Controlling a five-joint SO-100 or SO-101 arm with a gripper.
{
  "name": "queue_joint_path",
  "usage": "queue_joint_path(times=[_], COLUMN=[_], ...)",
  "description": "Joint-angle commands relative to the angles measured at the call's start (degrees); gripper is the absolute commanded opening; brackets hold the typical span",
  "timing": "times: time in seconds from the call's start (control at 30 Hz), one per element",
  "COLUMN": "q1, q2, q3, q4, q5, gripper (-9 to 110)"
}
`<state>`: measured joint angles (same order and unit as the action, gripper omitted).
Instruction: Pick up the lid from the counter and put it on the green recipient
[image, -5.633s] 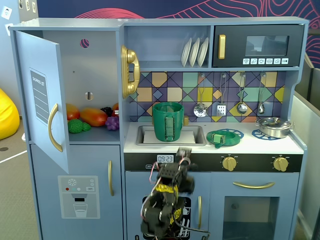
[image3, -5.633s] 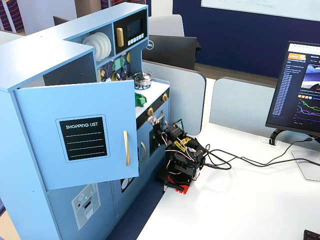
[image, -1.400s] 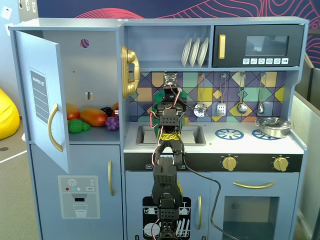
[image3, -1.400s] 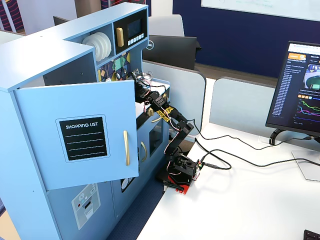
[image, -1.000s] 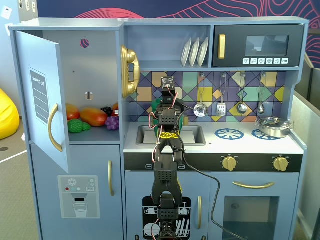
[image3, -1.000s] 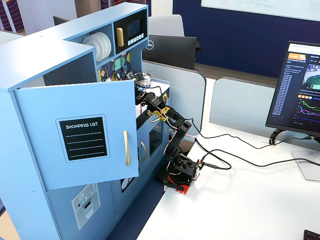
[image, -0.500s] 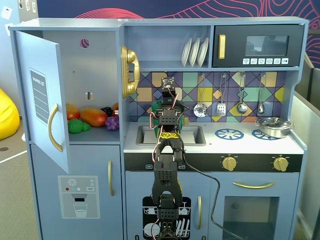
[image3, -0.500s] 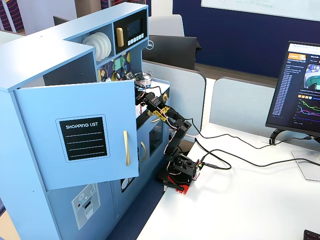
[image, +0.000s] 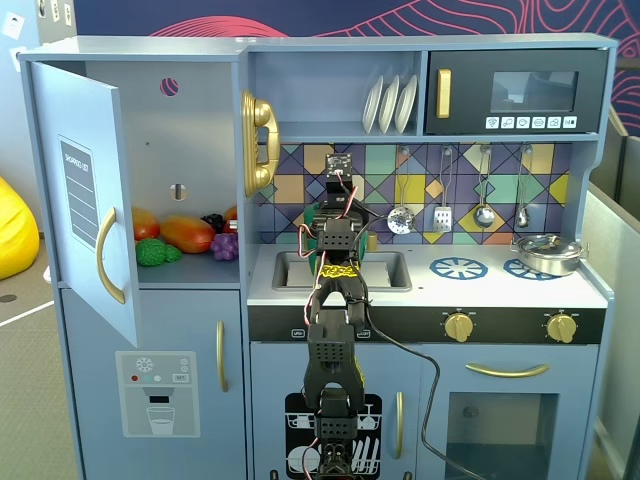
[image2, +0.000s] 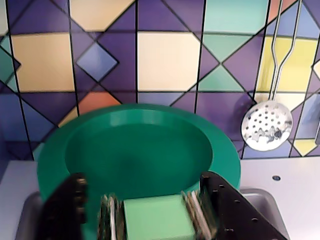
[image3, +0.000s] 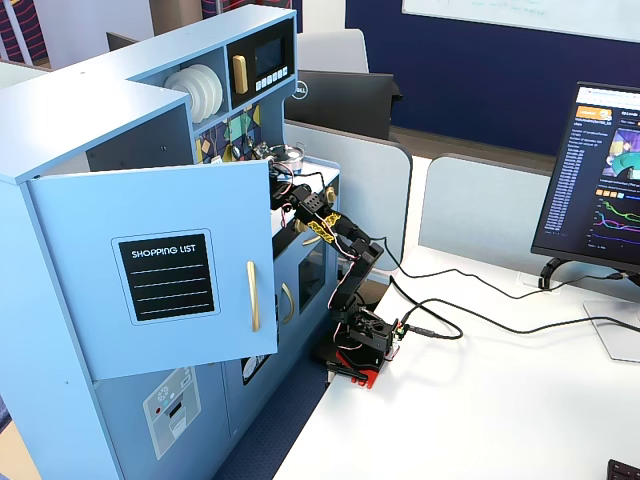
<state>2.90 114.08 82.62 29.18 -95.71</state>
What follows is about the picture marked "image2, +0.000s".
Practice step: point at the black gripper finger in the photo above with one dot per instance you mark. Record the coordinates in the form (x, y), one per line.
(232, 212)
(65, 207)

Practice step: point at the green round lid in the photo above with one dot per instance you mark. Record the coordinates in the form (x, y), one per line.
(140, 150)

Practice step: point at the grey toy sink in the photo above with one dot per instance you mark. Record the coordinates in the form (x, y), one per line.
(262, 202)

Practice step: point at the metal skimmer spoon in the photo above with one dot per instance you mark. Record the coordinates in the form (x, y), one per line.
(266, 127)

